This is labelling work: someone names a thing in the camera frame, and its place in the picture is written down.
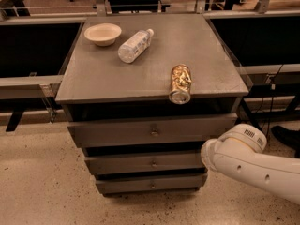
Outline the grey top drawer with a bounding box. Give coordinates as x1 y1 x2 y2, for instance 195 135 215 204
67 113 237 147

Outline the grey drawer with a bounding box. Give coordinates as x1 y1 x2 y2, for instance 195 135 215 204
67 113 237 147
85 151 203 174
96 173 207 195

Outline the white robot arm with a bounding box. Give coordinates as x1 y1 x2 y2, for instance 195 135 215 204
201 124 300 204

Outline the grey wooden drawer cabinet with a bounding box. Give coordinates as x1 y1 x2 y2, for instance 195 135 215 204
56 14 248 181

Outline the grey middle drawer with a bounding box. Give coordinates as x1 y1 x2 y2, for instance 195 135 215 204
85 151 203 174

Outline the grey bottom drawer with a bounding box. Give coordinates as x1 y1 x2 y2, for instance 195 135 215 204
96 173 207 195

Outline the golden snack jar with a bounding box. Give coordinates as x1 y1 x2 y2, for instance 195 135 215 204
169 64 192 105

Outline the clear plastic water bottle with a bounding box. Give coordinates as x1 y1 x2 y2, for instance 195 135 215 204
118 29 154 64

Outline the beige paper bowl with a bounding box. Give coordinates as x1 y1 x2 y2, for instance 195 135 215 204
84 23 122 47

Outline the black cables right floor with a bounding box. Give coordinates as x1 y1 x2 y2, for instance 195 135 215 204
240 64 300 158

